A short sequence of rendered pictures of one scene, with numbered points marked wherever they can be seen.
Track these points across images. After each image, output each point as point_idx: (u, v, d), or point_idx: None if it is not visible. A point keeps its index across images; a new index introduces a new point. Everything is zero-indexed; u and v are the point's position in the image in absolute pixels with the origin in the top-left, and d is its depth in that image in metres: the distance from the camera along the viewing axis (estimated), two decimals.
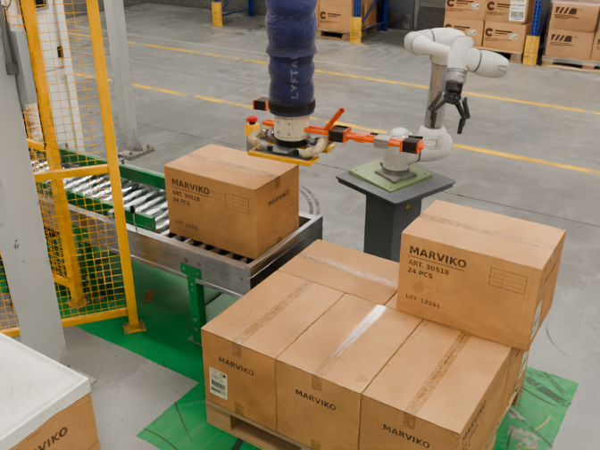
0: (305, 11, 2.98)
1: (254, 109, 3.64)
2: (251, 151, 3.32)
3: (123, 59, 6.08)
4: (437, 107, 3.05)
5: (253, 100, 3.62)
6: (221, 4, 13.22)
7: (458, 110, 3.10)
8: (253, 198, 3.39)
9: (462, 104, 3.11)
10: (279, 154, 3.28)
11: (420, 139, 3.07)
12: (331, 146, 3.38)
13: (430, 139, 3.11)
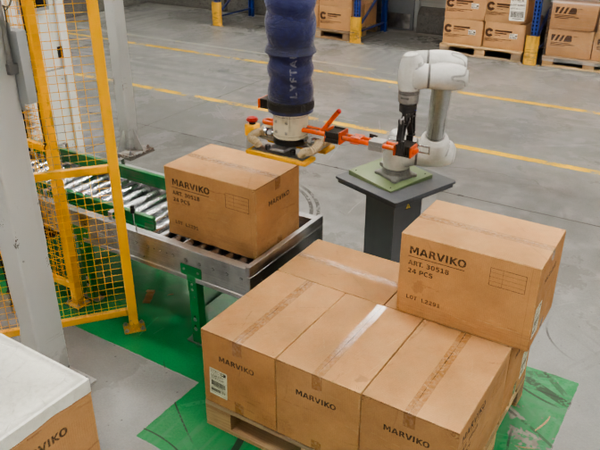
0: (304, 11, 2.99)
1: (260, 107, 3.66)
2: (249, 149, 3.34)
3: (123, 59, 6.08)
4: (408, 129, 3.07)
5: (257, 98, 3.64)
6: (221, 4, 13.22)
7: (404, 131, 2.99)
8: (253, 198, 3.39)
9: (403, 127, 2.96)
10: (276, 153, 3.29)
11: (415, 144, 3.03)
12: (329, 147, 3.37)
13: (423, 146, 3.03)
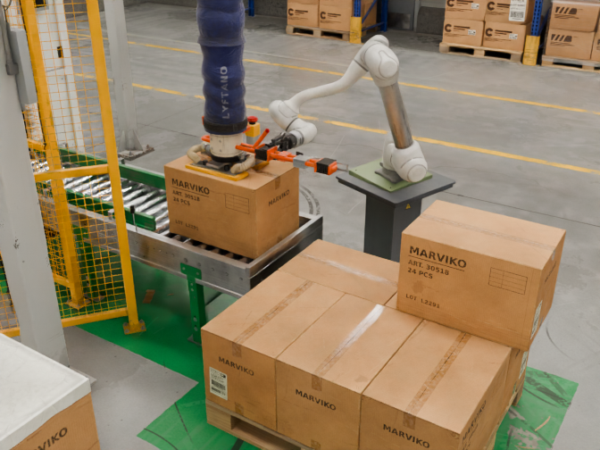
0: (231, 3, 3.17)
1: None
2: (188, 164, 3.61)
3: (123, 59, 6.08)
4: (277, 143, 3.48)
5: (202, 116, 3.90)
6: None
7: (277, 150, 3.53)
8: (254, 198, 3.39)
9: None
10: (212, 168, 3.55)
11: (335, 162, 3.28)
12: (263, 163, 3.63)
13: (342, 164, 3.28)
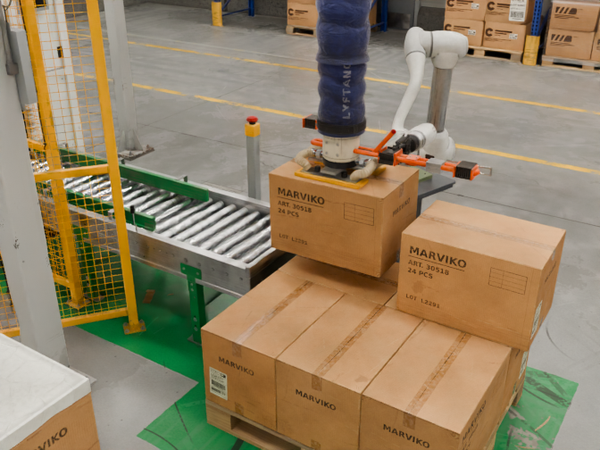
0: (360, 16, 2.85)
1: (304, 127, 3.54)
2: (298, 171, 3.22)
3: (123, 59, 6.08)
4: (401, 145, 3.10)
5: (302, 118, 3.52)
6: (221, 4, 13.22)
7: None
8: (380, 207, 3.01)
9: None
10: (327, 175, 3.16)
11: (476, 164, 2.90)
12: (381, 169, 3.24)
13: (485, 168, 2.90)
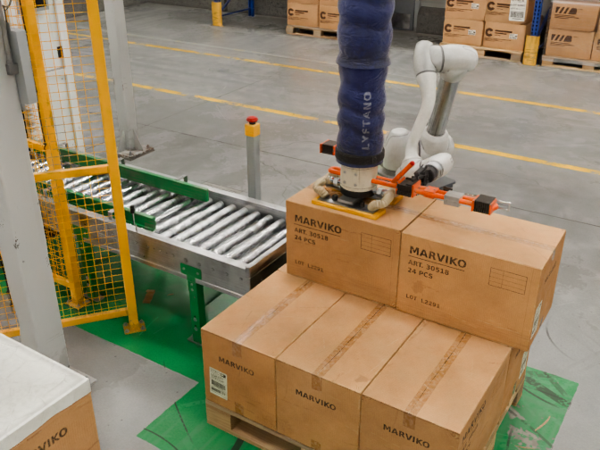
0: (383, 19, 2.80)
1: (321, 153, 3.54)
2: (315, 200, 3.22)
3: (123, 59, 6.08)
4: (420, 177, 3.10)
5: (320, 144, 3.52)
6: (221, 4, 13.22)
7: None
8: (397, 239, 3.01)
9: None
10: (344, 204, 3.16)
11: (495, 199, 2.90)
12: (398, 198, 3.24)
13: (504, 203, 2.90)
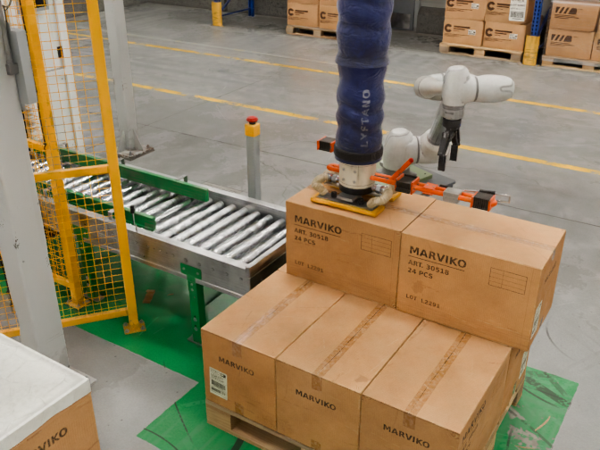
0: (382, 19, 2.81)
1: (319, 149, 3.55)
2: (314, 196, 3.23)
3: (123, 59, 6.08)
4: (452, 140, 2.97)
5: (317, 140, 3.53)
6: (221, 4, 13.22)
7: (446, 145, 2.87)
8: (397, 240, 3.01)
9: (446, 140, 2.84)
10: (343, 201, 3.18)
11: (494, 195, 2.93)
12: (396, 195, 3.26)
13: (504, 195, 2.96)
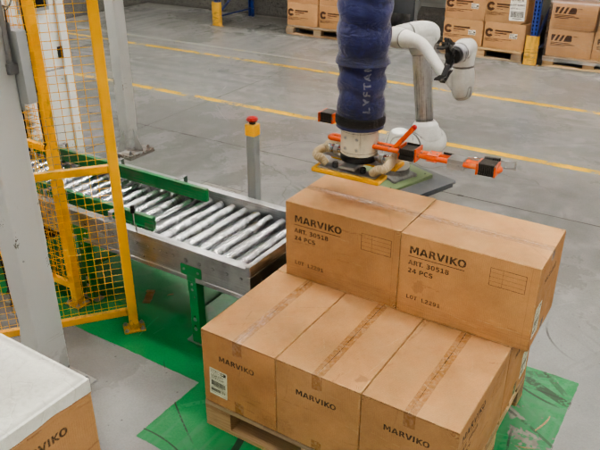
0: (382, 19, 2.80)
1: (320, 120, 3.48)
2: (315, 167, 3.16)
3: (123, 59, 6.08)
4: (449, 45, 3.05)
5: (318, 112, 3.46)
6: (221, 4, 13.22)
7: (444, 69, 3.12)
8: (397, 240, 3.01)
9: None
10: (345, 170, 3.11)
11: (499, 162, 2.86)
12: (400, 164, 3.19)
13: (510, 162, 2.89)
